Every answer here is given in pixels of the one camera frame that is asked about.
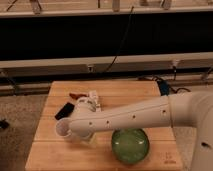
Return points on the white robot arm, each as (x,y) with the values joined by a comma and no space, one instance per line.
(192,109)

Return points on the white tube with cap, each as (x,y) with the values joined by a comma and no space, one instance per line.
(94,95)

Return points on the green round bowl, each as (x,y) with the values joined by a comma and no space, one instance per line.
(130,146)

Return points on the black object on floor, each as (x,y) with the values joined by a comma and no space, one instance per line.
(4,124)

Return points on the black rectangular object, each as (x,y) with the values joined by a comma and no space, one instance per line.
(65,111)

